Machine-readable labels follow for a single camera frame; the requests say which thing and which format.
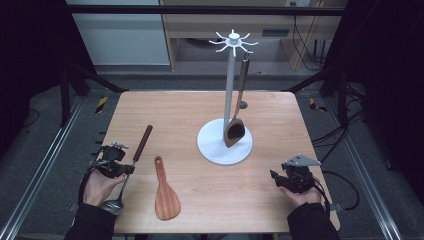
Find black curtain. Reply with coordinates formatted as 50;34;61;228
322;0;424;196
0;0;96;158

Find wooden rice paddle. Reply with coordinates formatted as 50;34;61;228
153;155;182;221

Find left hand-held gripper cable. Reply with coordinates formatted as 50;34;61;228
77;159;101;205

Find person's left hand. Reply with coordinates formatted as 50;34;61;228
82;169;128;208

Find steel ladle with brown handle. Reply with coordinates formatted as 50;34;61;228
100;124;154;216

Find black floor cables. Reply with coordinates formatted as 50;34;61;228
311;83;367;158

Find black hanging cables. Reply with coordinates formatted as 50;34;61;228
291;2;327;72

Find right hand-held gripper cable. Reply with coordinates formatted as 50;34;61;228
312;170;361;221

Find black metal stand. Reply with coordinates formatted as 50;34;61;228
285;64;350;128
59;63;130;128

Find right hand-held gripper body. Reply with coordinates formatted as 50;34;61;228
283;153;322;195

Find yellow-handled tool right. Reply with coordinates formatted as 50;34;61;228
308;97;328;113

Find hand-held gripper cable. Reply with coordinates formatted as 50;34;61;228
312;170;361;221
77;159;101;205

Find light wooden desk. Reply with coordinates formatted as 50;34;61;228
159;0;348;72

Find black horizontal bar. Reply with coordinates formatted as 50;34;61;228
66;4;346;16

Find person's right hand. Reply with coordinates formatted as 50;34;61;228
279;181;323;208

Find aluminium floor rail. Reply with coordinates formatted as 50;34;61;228
0;98;85;240
324;98;403;240

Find yellow black striped tape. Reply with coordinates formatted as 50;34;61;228
95;96;109;114

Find white utensil rack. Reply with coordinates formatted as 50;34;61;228
196;29;260;166

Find white cabinet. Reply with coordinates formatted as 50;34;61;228
65;0;171;66

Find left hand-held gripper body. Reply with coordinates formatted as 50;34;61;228
89;141;130;180

